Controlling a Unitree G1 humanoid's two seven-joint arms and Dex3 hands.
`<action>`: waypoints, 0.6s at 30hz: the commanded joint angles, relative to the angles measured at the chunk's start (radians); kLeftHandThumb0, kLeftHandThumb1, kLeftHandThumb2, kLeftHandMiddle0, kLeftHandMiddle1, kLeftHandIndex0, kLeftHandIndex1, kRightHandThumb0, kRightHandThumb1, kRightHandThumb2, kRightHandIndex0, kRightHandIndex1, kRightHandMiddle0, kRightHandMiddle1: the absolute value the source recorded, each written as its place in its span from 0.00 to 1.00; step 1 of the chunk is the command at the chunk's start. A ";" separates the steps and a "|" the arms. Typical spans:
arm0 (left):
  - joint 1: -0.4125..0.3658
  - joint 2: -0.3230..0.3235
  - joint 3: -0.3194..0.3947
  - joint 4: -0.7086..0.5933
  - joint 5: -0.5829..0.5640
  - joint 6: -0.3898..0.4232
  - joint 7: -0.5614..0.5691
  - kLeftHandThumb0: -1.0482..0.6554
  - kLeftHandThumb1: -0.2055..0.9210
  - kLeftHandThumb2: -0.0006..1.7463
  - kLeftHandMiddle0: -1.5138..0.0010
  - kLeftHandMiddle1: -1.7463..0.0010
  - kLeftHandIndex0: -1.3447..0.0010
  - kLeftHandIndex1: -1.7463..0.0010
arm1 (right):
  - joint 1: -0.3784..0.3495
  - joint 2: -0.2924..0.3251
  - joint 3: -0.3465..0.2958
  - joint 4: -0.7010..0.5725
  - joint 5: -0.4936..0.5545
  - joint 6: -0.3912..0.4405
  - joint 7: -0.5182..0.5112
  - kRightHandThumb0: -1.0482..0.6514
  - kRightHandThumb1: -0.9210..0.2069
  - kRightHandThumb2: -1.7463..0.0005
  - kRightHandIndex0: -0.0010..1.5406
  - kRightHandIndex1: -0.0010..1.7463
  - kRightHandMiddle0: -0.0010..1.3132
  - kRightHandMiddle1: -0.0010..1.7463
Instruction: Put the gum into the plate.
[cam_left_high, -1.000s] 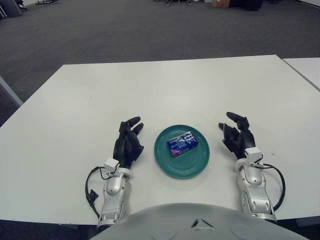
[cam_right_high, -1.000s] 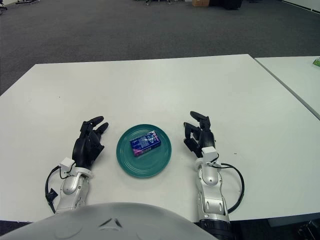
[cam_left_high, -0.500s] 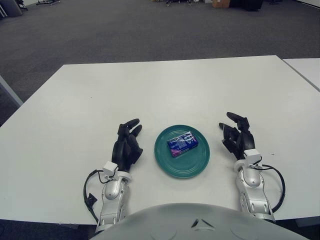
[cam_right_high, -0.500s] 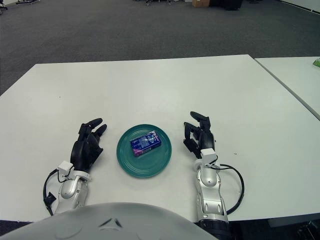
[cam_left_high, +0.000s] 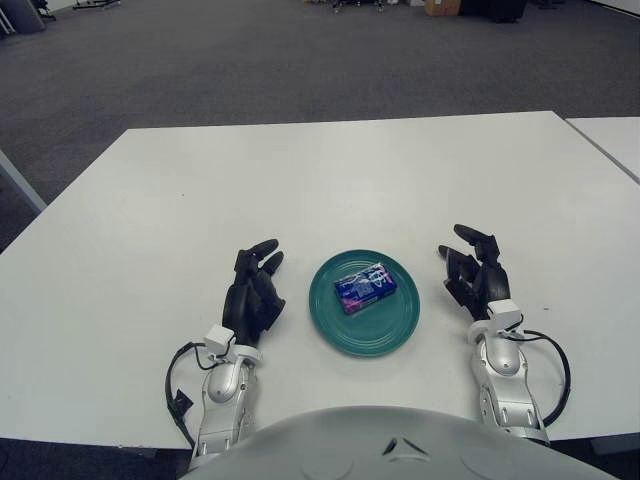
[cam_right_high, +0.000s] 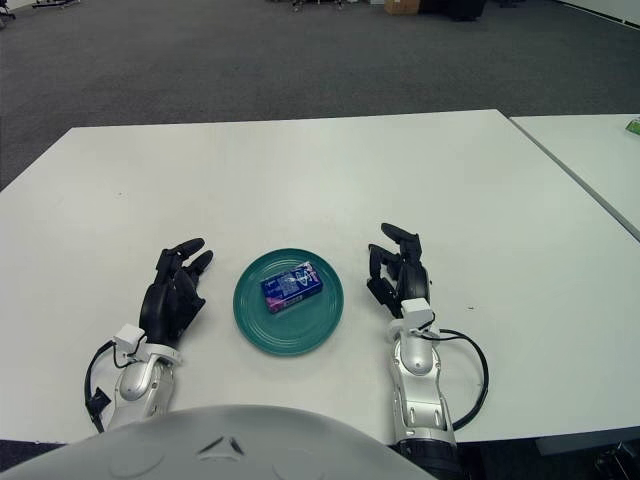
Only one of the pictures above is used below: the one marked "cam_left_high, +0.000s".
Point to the white side table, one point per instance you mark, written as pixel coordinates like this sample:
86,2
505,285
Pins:
610,140

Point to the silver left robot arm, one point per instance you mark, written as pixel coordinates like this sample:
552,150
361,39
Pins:
222,390

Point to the black cabinet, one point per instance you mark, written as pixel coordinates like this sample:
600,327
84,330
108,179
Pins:
492,10

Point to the grey table edge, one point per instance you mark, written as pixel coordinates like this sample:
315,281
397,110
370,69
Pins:
22,182

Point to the grey robot torso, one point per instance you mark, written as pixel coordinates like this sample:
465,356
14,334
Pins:
400,450

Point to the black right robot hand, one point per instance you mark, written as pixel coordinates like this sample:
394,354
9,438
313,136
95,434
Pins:
492,285

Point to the brown cardboard box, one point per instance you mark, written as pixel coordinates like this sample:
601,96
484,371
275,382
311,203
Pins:
441,6

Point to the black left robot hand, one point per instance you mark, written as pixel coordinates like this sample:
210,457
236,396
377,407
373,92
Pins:
247,305

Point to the teal round plate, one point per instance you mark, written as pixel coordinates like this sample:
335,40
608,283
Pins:
370,335

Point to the blue gum pack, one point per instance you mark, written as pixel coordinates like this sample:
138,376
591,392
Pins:
365,289

